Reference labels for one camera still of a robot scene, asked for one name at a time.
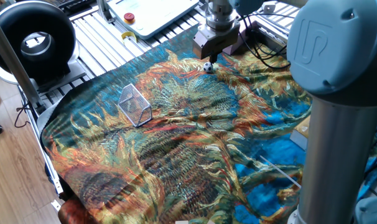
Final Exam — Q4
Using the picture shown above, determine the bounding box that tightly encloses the sunflower painting print cloth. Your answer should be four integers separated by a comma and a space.
40, 24, 377, 224

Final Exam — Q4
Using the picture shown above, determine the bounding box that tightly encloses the yellow plastic hook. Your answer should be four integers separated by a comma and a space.
121, 30, 138, 44

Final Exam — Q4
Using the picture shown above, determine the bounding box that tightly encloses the pink gift box with ribbon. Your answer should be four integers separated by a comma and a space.
222, 20, 254, 56

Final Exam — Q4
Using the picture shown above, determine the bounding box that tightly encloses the white wire mesh goal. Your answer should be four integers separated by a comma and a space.
118, 83, 153, 128

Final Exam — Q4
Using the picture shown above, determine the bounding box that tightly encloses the white teach pendant red button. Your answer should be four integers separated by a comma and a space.
107, 0, 200, 40

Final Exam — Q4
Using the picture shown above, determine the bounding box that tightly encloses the grey metal bracket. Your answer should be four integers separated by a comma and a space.
96, 0, 116, 24

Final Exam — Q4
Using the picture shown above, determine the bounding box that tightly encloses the white frame bracket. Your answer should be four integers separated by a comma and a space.
50, 198, 62, 213

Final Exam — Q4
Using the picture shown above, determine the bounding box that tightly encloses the black cable bundle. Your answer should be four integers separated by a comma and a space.
238, 12, 292, 70

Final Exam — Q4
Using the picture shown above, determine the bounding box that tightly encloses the silver Schunk gripper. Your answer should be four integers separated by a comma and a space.
193, 29, 241, 64

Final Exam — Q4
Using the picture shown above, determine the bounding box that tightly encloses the thin black cable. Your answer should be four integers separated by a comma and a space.
14, 98, 32, 129

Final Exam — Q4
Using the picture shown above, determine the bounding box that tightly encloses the black keyboard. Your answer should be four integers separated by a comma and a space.
56, 0, 96, 16

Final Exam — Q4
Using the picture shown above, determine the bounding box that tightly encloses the aluminium frame post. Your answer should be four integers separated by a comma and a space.
0, 9, 47, 114

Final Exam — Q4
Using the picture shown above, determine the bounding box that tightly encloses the white cable tie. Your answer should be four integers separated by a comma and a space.
259, 155, 302, 189

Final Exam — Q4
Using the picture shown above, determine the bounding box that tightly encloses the black ring fan white base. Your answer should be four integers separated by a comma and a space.
0, 0, 87, 93

